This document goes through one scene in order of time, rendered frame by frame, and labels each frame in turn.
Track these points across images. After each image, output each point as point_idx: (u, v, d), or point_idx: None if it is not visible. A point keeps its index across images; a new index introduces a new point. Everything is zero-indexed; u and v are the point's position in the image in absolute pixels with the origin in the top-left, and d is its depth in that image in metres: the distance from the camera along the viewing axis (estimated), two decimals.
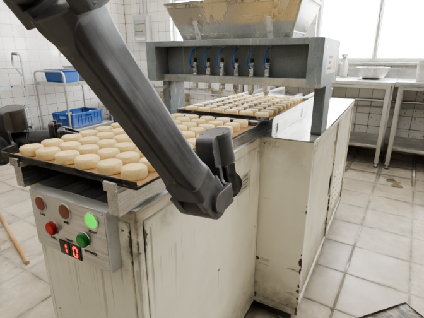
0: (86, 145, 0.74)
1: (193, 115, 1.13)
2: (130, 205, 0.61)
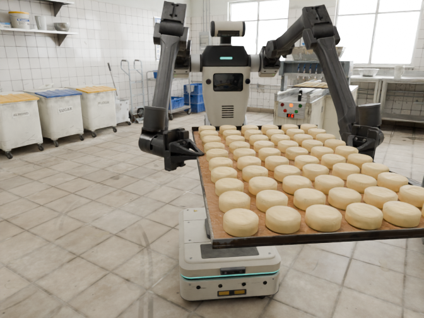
0: (279, 131, 0.89)
1: (368, 214, 0.46)
2: (310, 101, 2.76)
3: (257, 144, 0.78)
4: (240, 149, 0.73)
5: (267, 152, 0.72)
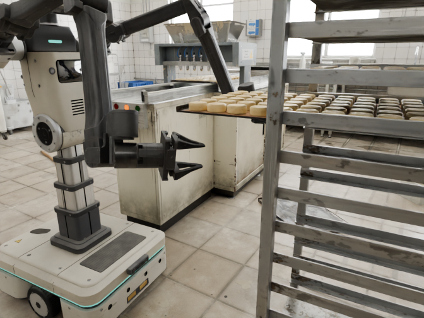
0: (247, 95, 1.00)
1: (420, 106, 0.79)
2: (152, 101, 1.74)
3: None
4: (283, 105, 0.81)
5: (297, 102, 0.85)
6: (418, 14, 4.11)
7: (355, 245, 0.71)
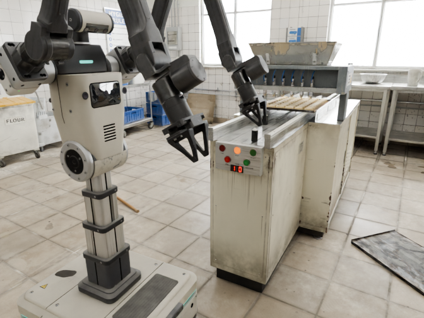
0: None
1: None
2: (272, 145, 1.45)
3: None
4: None
5: None
6: None
7: None
